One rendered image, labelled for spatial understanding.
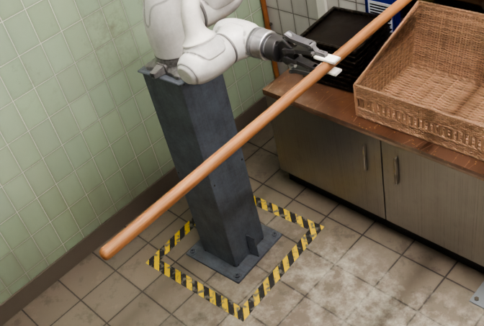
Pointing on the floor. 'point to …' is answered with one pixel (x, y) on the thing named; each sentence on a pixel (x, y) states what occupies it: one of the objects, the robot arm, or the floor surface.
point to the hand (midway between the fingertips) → (328, 63)
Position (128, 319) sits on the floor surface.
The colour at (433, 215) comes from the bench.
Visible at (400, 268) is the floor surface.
